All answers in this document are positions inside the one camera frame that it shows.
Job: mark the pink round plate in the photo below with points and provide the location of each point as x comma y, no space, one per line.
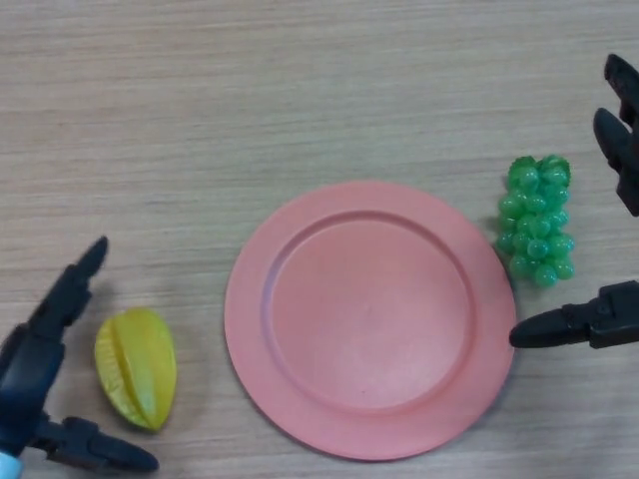
369,322

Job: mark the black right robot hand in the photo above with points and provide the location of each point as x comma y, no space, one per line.
549,332

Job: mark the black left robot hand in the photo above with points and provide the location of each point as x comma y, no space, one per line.
30,369

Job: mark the yellow starfruit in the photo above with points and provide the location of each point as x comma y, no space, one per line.
136,369

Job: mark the green grape bunch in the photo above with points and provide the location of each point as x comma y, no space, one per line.
535,224

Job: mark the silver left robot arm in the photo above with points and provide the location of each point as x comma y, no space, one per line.
7,466

